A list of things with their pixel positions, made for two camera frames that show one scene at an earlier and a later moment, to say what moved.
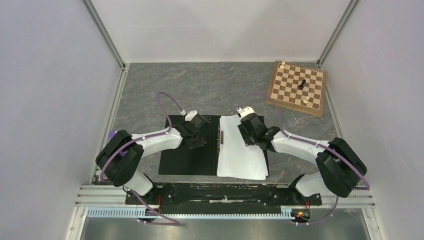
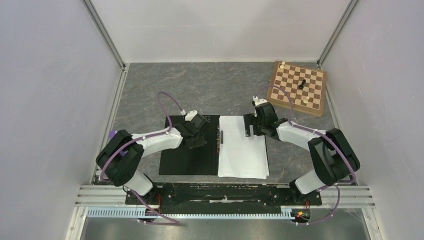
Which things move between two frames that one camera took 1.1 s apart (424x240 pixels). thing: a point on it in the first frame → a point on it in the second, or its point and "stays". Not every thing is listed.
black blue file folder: x=182 y=160 stays
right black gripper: x=247 y=141 → x=251 y=119
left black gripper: x=199 y=143 stays
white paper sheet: x=236 y=160 stays
